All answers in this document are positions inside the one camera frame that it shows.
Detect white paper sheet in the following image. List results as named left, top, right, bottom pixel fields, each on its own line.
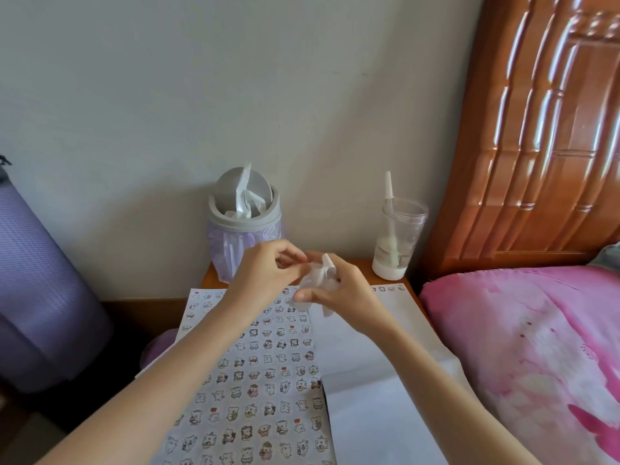
left=307, top=283, right=478, bottom=465
left=135, top=285, right=338, bottom=465

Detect person's left hand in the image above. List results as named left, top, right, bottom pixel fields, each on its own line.
left=227, top=239, right=312, bottom=316

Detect rows of stuck cartoon stickers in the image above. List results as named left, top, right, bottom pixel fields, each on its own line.
left=164, top=287, right=330, bottom=465

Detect pink floral bedding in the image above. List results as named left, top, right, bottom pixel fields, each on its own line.
left=418, top=265, right=620, bottom=465

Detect purple plastic container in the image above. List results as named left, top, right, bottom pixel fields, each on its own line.
left=140, top=327, right=180, bottom=369

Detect person's right forearm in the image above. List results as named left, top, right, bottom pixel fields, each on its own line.
left=373, top=314, right=541, bottom=465

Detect grey pillow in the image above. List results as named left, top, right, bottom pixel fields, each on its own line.
left=588, top=242, right=620, bottom=274

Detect long white sticker strip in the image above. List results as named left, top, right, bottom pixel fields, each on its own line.
left=295, top=254, right=342, bottom=318

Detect clear cup with white base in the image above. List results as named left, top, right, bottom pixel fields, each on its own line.
left=371, top=198, right=429, bottom=282

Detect white straw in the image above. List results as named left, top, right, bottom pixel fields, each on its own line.
left=384, top=170, right=394, bottom=262

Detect grey trash bin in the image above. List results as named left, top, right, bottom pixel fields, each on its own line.
left=207, top=167, right=283, bottom=233

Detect white backing scraps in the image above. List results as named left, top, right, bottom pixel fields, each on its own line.
left=225, top=163, right=267, bottom=220

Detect person's left forearm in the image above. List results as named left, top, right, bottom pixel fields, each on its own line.
left=38, top=294, right=253, bottom=465

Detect wooden bed headboard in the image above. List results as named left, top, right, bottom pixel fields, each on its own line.
left=418, top=0, right=620, bottom=282

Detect purple rolled mat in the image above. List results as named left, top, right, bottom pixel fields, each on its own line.
left=0, top=181, right=115, bottom=393

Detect person's right hand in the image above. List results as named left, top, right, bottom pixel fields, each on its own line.
left=293, top=251, right=394, bottom=336

